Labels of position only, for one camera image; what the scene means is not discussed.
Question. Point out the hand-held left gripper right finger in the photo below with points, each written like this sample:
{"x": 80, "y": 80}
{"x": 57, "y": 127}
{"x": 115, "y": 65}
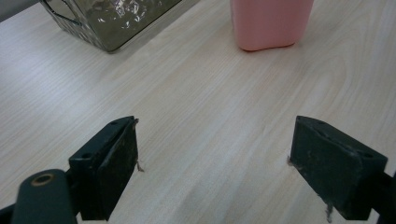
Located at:
{"x": 336, "y": 168}

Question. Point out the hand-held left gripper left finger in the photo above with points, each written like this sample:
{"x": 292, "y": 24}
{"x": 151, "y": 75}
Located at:
{"x": 106, "y": 168}

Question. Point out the clear brown plastic container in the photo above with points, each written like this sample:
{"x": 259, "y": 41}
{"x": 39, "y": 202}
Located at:
{"x": 109, "y": 21}

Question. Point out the pink bottle with blue cap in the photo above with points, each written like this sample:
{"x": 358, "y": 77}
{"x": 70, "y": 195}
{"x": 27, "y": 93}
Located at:
{"x": 269, "y": 21}

